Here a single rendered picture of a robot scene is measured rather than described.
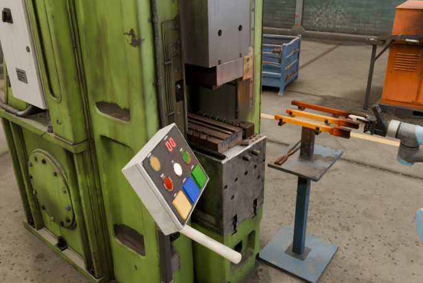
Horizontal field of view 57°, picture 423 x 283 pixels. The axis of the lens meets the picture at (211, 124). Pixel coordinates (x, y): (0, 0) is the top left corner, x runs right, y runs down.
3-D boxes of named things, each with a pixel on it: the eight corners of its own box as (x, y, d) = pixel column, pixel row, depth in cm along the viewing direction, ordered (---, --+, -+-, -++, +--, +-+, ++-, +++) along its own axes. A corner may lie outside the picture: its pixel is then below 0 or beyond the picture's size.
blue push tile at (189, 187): (200, 191, 148) (190, 175, 147) (194, 203, 142) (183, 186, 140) (196, 193, 149) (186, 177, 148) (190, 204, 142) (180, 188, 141)
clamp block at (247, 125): (255, 134, 211) (255, 122, 209) (245, 139, 205) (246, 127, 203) (236, 128, 218) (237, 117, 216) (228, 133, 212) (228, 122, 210)
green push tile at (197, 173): (207, 178, 157) (197, 163, 155) (201, 188, 151) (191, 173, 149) (203, 180, 158) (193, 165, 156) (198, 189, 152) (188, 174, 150)
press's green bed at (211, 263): (260, 266, 245) (263, 204, 227) (224, 304, 219) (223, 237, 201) (196, 231, 278) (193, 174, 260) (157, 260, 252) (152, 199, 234)
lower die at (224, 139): (242, 141, 203) (242, 126, 199) (218, 156, 189) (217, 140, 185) (184, 122, 228) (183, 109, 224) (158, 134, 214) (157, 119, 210)
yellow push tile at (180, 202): (191, 206, 140) (181, 190, 138) (185, 219, 133) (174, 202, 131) (187, 208, 141) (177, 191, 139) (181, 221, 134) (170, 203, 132)
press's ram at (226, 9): (259, 51, 194) (261, -34, 178) (209, 68, 167) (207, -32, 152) (196, 42, 219) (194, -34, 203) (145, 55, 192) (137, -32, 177)
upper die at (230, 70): (242, 76, 189) (243, 56, 185) (216, 86, 175) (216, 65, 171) (180, 63, 214) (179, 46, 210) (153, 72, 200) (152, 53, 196)
